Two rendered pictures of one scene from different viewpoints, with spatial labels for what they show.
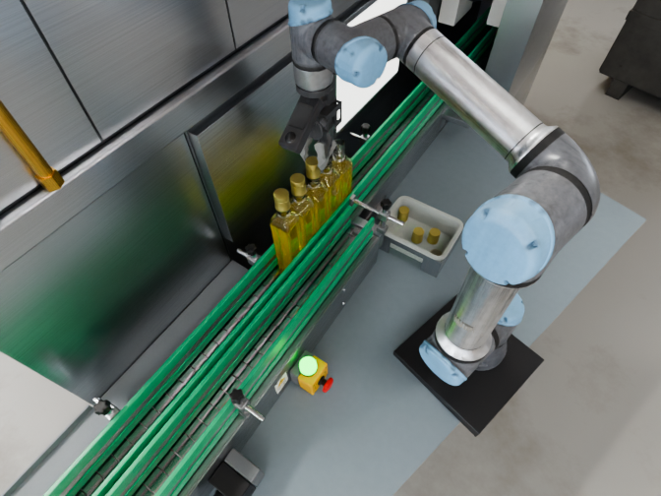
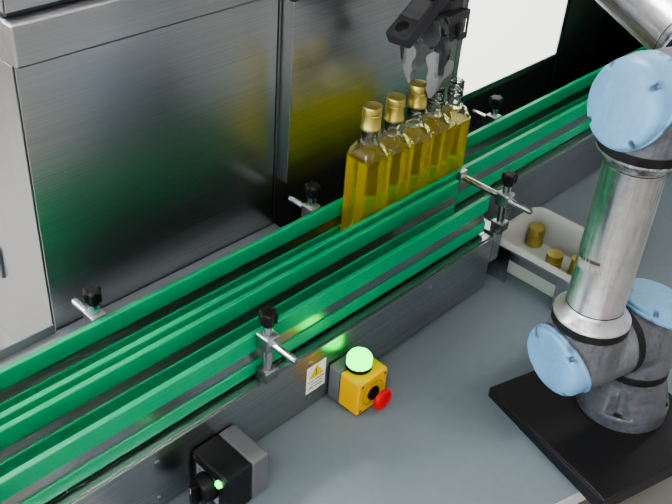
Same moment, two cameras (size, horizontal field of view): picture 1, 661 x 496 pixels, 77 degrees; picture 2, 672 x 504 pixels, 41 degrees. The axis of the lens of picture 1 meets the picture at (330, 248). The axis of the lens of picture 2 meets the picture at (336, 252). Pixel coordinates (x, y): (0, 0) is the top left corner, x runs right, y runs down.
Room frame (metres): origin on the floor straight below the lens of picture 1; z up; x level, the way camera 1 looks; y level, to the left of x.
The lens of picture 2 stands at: (-0.72, -0.02, 1.85)
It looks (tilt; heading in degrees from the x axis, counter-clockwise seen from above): 36 degrees down; 7
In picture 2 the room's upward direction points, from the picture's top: 5 degrees clockwise
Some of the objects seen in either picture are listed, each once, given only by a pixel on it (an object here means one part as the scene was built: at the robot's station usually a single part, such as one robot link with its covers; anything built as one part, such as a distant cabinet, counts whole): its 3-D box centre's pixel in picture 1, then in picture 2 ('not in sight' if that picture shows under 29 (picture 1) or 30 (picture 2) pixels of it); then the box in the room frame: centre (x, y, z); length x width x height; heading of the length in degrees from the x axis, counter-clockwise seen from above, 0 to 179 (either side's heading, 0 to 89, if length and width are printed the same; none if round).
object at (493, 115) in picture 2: (359, 140); (484, 121); (1.06, -0.10, 0.94); 0.07 x 0.04 x 0.13; 56
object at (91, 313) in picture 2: (108, 408); (88, 317); (0.24, 0.47, 0.94); 0.07 x 0.04 x 0.13; 56
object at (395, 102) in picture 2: (298, 184); (395, 107); (0.68, 0.07, 1.14); 0.04 x 0.04 x 0.04
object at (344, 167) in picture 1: (338, 186); (445, 153); (0.82, -0.03, 0.99); 0.06 x 0.06 x 0.21; 56
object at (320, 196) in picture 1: (315, 212); (407, 172); (0.73, 0.04, 0.99); 0.06 x 0.06 x 0.21; 57
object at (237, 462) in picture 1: (237, 478); (230, 470); (0.13, 0.22, 0.79); 0.08 x 0.08 x 0.08; 56
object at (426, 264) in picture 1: (410, 231); (542, 257); (0.81, -0.25, 0.79); 0.27 x 0.17 x 0.08; 56
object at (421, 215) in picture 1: (418, 233); (554, 259); (0.79, -0.28, 0.80); 0.22 x 0.17 x 0.09; 56
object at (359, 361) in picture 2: (308, 365); (359, 358); (0.36, 0.06, 0.84); 0.04 x 0.04 x 0.03
